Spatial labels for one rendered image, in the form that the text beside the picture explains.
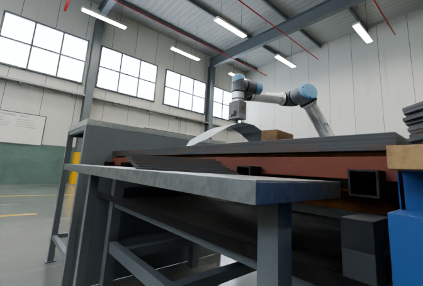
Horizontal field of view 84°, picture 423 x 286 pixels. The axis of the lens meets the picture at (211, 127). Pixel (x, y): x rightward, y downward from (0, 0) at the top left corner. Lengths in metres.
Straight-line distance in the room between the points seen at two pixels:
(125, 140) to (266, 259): 1.51
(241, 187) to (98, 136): 1.52
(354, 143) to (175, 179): 0.38
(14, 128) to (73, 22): 4.46
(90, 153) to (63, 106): 8.33
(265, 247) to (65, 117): 9.72
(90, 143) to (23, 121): 8.12
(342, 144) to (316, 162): 0.07
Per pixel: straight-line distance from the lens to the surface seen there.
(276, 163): 0.66
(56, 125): 9.91
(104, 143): 1.77
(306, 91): 1.63
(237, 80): 1.39
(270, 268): 0.44
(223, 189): 0.33
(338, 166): 0.59
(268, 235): 0.43
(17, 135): 9.77
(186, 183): 0.40
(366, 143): 0.58
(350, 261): 0.61
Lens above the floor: 0.76
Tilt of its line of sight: 10 degrees up
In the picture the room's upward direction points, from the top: 3 degrees clockwise
